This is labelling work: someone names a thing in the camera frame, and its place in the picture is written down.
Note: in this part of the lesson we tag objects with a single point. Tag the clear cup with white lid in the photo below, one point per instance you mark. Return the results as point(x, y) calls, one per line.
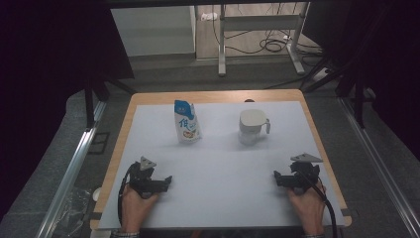
point(252, 127)

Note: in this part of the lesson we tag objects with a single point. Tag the small white round object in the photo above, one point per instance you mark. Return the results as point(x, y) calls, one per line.
point(96, 194)

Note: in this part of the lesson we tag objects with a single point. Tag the person's right hand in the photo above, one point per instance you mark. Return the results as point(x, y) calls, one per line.
point(308, 208)

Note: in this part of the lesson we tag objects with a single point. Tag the white metal desk frame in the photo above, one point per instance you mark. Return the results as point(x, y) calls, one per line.
point(222, 46)

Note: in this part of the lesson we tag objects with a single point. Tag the aluminium rail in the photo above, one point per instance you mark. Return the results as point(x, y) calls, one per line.
point(71, 172)
point(379, 165)

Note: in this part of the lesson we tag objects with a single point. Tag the white panel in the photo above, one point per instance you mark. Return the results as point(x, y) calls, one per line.
point(152, 29)

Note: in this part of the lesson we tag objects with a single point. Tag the person's left hand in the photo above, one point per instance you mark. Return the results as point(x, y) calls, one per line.
point(135, 208)

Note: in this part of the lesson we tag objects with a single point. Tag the white power strip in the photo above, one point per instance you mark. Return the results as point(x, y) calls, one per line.
point(321, 74)

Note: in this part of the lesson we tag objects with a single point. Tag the small white floor object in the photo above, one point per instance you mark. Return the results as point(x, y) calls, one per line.
point(209, 16)

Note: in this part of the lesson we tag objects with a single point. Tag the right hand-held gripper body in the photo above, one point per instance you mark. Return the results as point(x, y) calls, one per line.
point(302, 178)

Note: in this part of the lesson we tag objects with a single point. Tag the clear plastic bag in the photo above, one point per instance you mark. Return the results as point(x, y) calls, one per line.
point(71, 211)

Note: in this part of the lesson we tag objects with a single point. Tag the blue and white milk pouch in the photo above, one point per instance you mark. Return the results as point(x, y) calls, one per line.
point(187, 122)

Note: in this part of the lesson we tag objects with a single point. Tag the black stand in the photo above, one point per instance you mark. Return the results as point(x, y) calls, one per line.
point(358, 99)
point(89, 105)

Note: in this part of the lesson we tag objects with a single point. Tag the dark knob on table edge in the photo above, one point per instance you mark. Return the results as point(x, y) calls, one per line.
point(249, 100)

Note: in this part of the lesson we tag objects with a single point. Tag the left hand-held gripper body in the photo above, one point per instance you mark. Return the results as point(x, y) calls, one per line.
point(142, 181)

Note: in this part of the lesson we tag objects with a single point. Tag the white mat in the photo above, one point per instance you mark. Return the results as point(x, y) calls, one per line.
point(218, 191)

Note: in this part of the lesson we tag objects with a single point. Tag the black tape strip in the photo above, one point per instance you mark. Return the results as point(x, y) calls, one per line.
point(346, 212)
point(95, 216)

